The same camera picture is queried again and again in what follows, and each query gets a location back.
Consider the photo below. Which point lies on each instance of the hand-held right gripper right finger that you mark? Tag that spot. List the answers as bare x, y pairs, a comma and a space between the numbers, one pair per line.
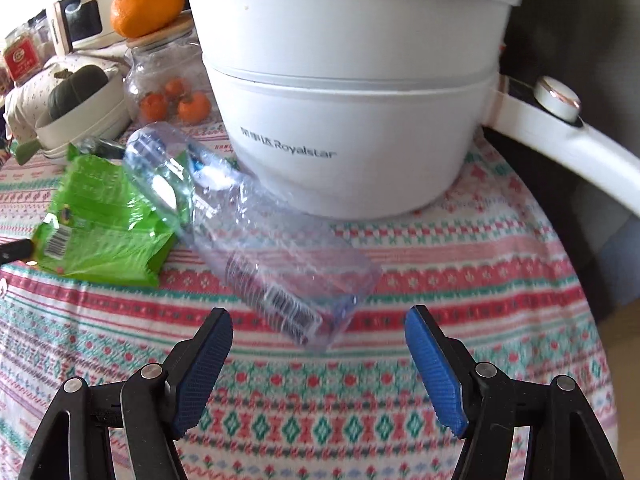
435, 375

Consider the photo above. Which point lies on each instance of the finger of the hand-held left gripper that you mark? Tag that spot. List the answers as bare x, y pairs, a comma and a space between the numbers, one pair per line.
17, 251

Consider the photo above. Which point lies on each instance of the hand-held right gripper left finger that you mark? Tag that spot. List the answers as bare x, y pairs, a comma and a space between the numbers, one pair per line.
200, 375

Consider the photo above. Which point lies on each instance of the green snack packet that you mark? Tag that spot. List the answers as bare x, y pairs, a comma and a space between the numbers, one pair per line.
100, 240

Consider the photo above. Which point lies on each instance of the clear plastic water bottle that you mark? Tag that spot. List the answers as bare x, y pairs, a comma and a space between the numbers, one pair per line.
280, 260

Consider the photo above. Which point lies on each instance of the green plastic utensil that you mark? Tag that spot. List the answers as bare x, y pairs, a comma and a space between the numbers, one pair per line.
25, 152

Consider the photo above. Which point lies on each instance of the patterned tablecloth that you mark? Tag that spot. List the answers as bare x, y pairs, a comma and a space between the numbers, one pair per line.
400, 270

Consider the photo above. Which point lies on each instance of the black shiny wrapper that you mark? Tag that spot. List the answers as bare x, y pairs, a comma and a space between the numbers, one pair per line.
105, 147

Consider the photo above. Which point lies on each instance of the stack of white bowls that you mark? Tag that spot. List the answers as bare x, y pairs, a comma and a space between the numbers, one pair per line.
85, 125

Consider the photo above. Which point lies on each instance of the floral white cloth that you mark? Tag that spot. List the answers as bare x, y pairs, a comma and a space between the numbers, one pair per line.
30, 100

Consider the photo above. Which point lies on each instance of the dark green round object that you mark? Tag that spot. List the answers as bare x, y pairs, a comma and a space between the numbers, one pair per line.
75, 87

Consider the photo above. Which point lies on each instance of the red box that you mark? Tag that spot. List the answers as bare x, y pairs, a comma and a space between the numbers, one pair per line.
22, 60

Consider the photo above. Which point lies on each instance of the small tangerine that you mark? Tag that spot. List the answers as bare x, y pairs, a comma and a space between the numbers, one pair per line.
154, 106
175, 89
195, 109

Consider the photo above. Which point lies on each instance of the glass jar with wooden lid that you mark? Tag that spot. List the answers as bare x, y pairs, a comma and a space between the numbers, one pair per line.
150, 65

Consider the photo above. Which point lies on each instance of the white electric cooking pot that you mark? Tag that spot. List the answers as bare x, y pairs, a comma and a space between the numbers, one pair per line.
350, 135

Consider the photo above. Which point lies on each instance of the large orange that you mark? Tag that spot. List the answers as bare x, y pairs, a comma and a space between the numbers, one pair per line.
147, 7

